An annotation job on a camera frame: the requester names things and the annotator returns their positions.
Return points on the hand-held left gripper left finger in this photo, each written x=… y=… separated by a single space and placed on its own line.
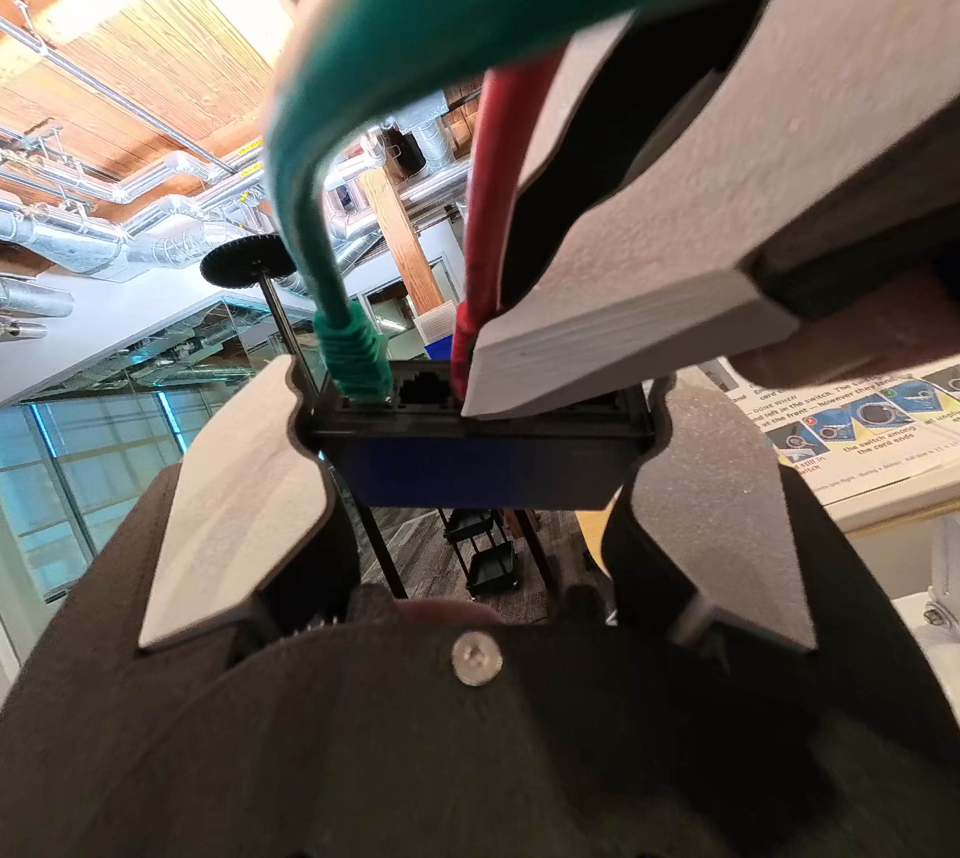
x=240 y=513

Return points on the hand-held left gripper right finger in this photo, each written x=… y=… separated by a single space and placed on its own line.
x=720 y=528

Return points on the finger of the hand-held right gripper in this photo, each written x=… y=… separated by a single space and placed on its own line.
x=577 y=115
x=712 y=198

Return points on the black network switch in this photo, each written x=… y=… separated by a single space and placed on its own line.
x=480 y=475

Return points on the person's right hand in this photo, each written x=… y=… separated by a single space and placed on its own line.
x=862 y=340

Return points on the printed instruction sheet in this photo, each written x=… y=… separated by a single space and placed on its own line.
x=847 y=430

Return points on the black tiered tray cart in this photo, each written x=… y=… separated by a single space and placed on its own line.
x=487 y=558

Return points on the white paper stack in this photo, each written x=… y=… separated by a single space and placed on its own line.
x=435 y=322

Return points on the black pole stand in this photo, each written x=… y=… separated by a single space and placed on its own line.
x=247 y=262

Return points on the small blue storage box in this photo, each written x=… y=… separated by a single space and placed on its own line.
x=439 y=350

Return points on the silver ventilation duct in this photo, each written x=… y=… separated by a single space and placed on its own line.
x=431 y=142

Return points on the wooden support post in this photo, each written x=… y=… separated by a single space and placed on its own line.
x=401 y=235

